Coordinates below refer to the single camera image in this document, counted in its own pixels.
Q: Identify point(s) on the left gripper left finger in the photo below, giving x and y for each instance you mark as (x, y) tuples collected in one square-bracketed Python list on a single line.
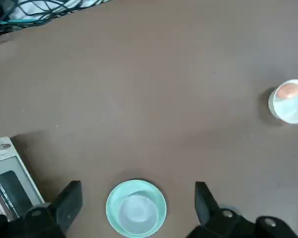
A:
[(62, 208)]

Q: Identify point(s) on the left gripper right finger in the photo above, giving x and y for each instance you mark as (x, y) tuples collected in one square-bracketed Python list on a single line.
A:
[(213, 220)]

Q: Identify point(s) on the white bowl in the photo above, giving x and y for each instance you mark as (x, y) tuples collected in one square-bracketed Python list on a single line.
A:
[(291, 111)]

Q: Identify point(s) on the brown egg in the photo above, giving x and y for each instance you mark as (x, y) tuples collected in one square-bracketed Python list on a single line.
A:
[(288, 90)]

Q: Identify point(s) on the clear glass bowl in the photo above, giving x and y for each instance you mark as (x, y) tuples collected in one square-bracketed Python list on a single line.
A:
[(139, 215)]

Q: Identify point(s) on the green plate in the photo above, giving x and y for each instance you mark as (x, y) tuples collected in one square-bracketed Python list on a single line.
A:
[(114, 208)]

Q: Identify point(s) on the cream toaster oven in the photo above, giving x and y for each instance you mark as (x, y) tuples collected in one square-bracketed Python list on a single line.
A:
[(5, 168)]

